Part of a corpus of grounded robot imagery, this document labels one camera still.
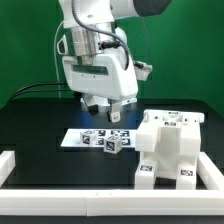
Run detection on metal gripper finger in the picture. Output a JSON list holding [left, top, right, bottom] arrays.
[[83, 94, 99, 115], [108, 100, 122, 123]]

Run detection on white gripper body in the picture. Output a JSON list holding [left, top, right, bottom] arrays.
[[62, 54, 138, 100]]

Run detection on white tagged cube nut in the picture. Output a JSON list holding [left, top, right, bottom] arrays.
[[104, 135, 122, 154]]

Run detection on white chair seat tray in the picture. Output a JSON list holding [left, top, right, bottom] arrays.
[[139, 126, 198, 181]]

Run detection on white chair back frame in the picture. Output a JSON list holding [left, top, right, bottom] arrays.
[[135, 109, 205, 156]]

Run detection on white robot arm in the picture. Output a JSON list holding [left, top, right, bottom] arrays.
[[58, 0, 172, 122]]

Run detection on white fiducial tag sheet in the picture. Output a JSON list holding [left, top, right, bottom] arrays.
[[61, 129, 136, 148]]

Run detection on white left fence piece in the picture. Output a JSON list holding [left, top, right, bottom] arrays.
[[0, 151, 15, 187]]

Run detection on white front fence bar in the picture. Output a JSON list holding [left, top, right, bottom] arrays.
[[0, 190, 224, 216]]

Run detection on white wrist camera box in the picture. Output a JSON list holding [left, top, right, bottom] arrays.
[[134, 61, 153, 81]]

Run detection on black cables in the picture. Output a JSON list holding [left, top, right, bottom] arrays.
[[8, 79, 73, 103]]

